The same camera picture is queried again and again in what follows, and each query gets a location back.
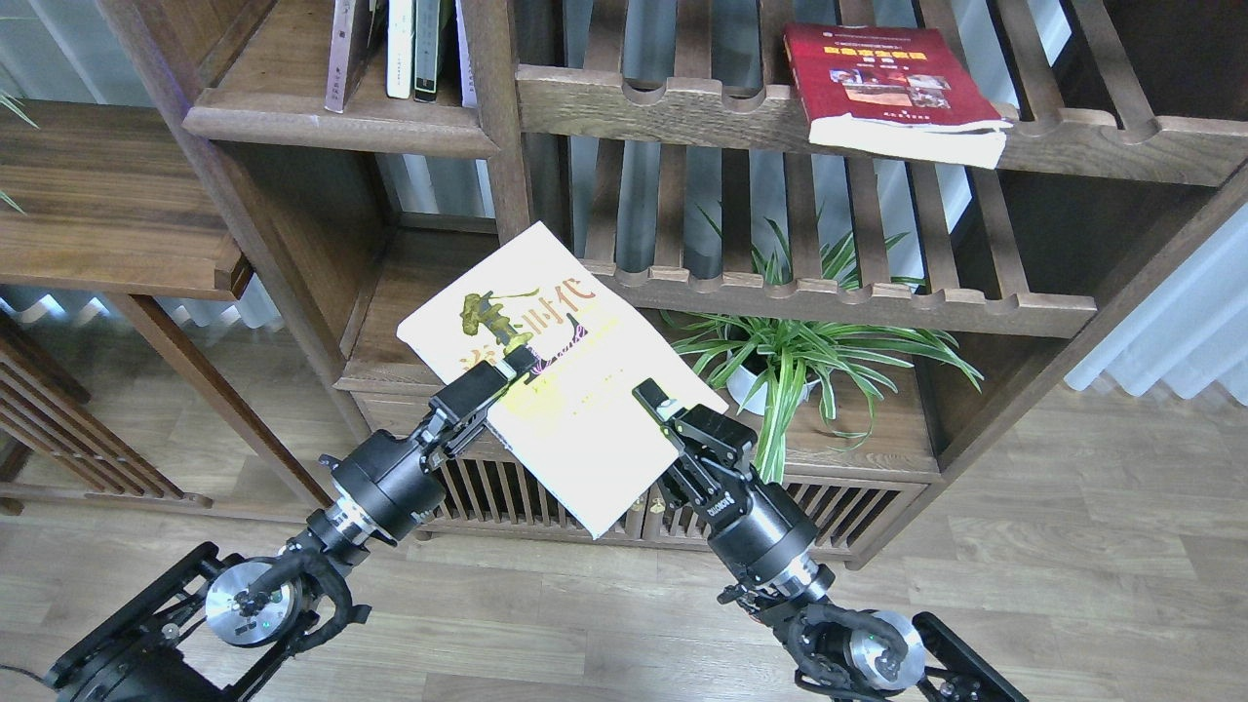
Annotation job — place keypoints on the maroon book white characters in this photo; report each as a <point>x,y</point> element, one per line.
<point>355,26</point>

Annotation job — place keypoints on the white upright book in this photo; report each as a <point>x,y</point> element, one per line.
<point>399,48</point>

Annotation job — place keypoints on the pale upright book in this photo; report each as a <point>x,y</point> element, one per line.
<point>466,74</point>

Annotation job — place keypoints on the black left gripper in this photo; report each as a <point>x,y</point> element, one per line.
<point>385,484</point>

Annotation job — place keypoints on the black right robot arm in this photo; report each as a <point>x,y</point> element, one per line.
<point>869,655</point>

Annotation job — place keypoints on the yellow green book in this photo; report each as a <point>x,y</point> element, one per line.
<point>575,424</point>

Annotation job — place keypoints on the spider plant green leaves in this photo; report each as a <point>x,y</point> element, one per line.
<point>720,343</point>

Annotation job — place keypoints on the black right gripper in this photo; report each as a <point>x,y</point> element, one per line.
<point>756,529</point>

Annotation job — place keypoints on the white curtain right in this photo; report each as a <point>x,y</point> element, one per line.
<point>1190,334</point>

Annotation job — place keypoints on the dark wooden bookshelf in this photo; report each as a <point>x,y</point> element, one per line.
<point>1131,149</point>

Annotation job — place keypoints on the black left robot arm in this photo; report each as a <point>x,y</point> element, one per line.
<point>299,599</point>

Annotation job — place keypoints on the wooden side table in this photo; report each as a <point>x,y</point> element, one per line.
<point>99,198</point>

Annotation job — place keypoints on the red book on shelf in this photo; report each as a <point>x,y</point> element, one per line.
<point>892,91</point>

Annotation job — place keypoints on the white plant pot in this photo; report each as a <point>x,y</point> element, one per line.
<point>757,381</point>

